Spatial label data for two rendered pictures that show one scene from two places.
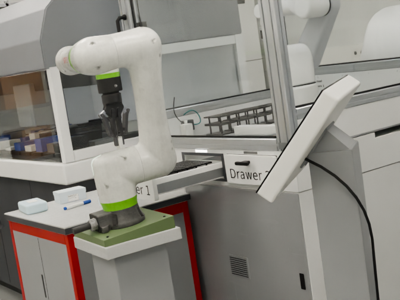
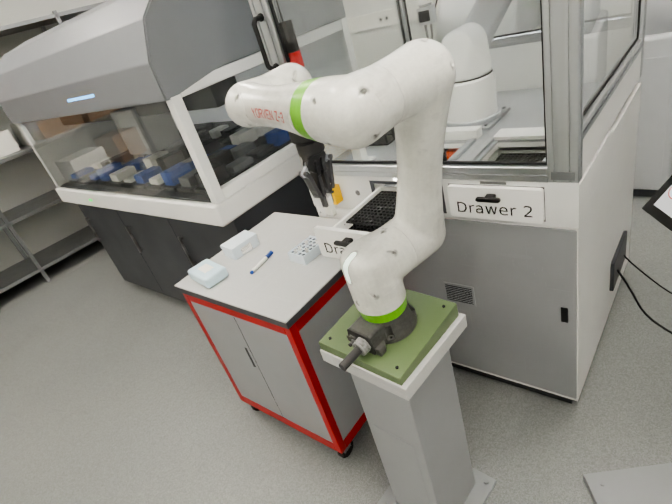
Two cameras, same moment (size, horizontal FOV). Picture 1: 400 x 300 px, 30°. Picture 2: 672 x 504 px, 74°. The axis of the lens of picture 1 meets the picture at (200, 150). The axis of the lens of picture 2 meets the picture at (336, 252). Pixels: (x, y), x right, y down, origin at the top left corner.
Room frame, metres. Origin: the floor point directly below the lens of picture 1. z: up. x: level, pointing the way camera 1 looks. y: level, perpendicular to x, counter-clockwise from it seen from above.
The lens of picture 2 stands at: (1.64, 0.51, 1.56)
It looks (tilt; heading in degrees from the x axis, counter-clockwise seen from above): 30 degrees down; 351
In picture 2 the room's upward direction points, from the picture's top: 18 degrees counter-clockwise
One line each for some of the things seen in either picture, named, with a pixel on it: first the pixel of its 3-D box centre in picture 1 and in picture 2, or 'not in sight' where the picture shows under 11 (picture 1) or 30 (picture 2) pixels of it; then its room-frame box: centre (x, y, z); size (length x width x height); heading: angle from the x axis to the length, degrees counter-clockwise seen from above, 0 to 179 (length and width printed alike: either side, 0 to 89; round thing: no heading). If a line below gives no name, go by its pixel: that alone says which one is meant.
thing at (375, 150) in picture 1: (294, 144); (471, 142); (3.25, -0.42, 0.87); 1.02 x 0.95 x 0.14; 35
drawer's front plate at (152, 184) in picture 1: (134, 184); (353, 246); (2.82, 0.27, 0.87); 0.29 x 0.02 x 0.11; 35
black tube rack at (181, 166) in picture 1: (177, 174); (387, 215); (2.93, 0.10, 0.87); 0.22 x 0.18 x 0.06; 125
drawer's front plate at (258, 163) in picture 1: (250, 169); (493, 203); (2.74, -0.18, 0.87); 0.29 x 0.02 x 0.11; 35
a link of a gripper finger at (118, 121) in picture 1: (118, 122); (322, 175); (2.84, 0.29, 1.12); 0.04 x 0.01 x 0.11; 35
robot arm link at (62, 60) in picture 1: (76, 59); (272, 106); (2.67, 0.38, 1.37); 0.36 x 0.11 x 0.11; 18
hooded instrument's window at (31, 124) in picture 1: (77, 103); (182, 117); (4.60, 0.70, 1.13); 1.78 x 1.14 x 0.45; 35
